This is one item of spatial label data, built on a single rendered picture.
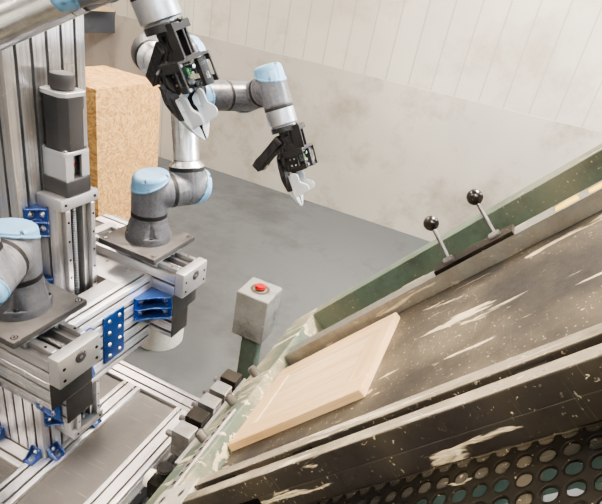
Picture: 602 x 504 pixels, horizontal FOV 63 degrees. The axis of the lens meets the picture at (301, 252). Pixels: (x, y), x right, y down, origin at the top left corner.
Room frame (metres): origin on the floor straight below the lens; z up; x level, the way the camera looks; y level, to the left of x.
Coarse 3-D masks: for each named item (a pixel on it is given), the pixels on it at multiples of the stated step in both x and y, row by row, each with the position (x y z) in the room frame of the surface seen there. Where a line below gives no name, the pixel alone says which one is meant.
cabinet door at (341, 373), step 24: (360, 336) 0.99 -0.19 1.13; (384, 336) 0.91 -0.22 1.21; (312, 360) 1.02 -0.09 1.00; (336, 360) 0.94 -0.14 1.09; (360, 360) 0.85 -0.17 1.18; (288, 384) 0.96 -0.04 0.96; (312, 384) 0.88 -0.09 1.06; (336, 384) 0.80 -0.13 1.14; (360, 384) 0.74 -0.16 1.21; (264, 408) 0.89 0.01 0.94; (288, 408) 0.81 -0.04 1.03; (312, 408) 0.75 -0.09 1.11; (336, 408) 0.73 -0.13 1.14; (240, 432) 0.83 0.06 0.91; (264, 432) 0.77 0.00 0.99
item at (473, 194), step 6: (468, 192) 1.10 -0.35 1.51; (474, 192) 1.09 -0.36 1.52; (480, 192) 1.09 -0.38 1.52; (468, 198) 1.09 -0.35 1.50; (474, 198) 1.08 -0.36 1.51; (480, 198) 1.08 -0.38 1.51; (474, 204) 1.09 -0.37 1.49; (480, 204) 1.08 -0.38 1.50; (480, 210) 1.07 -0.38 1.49; (486, 216) 1.06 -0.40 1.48; (486, 222) 1.05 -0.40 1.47; (492, 228) 1.04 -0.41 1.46; (492, 234) 1.02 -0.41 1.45; (498, 234) 1.02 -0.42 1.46
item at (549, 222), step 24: (600, 192) 0.96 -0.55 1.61; (552, 216) 0.98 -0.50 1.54; (576, 216) 0.97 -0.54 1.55; (504, 240) 1.00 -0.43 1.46; (528, 240) 0.99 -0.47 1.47; (480, 264) 1.01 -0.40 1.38; (408, 288) 1.06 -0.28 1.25; (432, 288) 1.03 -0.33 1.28; (360, 312) 1.11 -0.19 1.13; (384, 312) 1.06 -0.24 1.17; (312, 336) 1.16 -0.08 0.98; (336, 336) 1.09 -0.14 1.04; (288, 360) 1.13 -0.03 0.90
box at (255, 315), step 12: (240, 288) 1.41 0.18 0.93; (276, 288) 1.45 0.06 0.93; (240, 300) 1.38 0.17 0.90; (252, 300) 1.37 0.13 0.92; (264, 300) 1.37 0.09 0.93; (276, 300) 1.43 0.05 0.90; (240, 312) 1.38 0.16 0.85; (252, 312) 1.37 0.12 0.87; (264, 312) 1.35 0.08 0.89; (276, 312) 1.45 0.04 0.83; (240, 324) 1.38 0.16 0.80; (252, 324) 1.37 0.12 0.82; (264, 324) 1.36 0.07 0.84; (252, 336) 1.36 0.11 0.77; (264, 336) 1.37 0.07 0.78
